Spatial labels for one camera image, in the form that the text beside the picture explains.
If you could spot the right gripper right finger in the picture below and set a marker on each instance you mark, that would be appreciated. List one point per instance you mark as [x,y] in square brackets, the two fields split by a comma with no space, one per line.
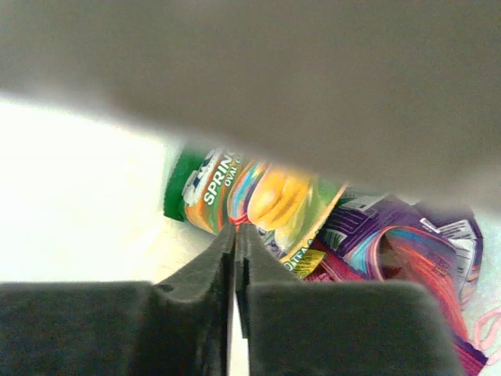
[348,328]

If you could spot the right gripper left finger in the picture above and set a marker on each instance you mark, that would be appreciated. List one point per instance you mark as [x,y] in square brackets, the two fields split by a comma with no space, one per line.
[179,326]

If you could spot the yellow green snack packet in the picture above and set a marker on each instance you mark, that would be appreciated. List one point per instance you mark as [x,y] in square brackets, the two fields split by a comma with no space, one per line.
[213,188]

